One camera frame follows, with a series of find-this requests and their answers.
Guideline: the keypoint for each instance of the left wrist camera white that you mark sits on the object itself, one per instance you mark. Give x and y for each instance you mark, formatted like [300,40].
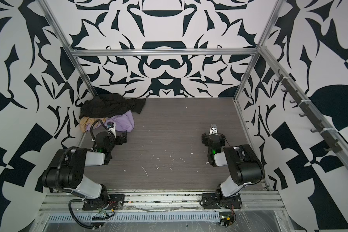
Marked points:
[111,130]

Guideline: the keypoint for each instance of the aluminium cage frame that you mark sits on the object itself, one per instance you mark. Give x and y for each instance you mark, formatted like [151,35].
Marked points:
[259,51]

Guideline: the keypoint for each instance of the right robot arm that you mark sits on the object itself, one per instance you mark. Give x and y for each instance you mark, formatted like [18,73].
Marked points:
[244,166]

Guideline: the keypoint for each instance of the tan cloth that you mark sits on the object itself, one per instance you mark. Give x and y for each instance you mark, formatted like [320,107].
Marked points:
[86,123]

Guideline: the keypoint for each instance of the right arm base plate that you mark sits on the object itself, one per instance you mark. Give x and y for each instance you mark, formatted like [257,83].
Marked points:
[211,201]

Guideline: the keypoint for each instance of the purple cloth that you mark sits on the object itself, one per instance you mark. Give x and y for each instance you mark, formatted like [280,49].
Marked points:
[123,122]

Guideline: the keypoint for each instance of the small circuit board right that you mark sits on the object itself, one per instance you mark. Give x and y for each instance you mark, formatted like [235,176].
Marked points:
[227,219]

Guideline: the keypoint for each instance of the wall hook rail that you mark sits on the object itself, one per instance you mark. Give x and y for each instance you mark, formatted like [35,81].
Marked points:
[310,111]

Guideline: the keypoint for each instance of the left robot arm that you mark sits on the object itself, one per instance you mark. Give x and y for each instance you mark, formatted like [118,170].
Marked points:
[66,170]

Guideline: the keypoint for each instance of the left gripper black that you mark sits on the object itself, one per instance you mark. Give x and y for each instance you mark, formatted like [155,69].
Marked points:
[123,137]

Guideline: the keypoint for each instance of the white slotted cable duct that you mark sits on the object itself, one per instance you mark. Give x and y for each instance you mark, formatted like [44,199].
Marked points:
[152,217]

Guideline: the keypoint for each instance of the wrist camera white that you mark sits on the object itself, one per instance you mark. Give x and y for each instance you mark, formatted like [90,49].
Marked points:
[213,130]
[111,130]

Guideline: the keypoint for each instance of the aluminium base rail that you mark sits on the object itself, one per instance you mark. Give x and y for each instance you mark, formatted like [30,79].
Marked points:
[189,200]

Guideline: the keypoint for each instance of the black cloth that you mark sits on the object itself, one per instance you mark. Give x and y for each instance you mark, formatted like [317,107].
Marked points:
[110,105]

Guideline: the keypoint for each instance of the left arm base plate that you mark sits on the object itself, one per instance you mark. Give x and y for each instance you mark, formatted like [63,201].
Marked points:
[113,201]

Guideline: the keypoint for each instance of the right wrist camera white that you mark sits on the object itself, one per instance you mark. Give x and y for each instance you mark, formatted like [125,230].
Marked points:
[213,130]

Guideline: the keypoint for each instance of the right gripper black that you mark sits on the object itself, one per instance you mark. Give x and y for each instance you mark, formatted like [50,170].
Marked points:
[206,139]

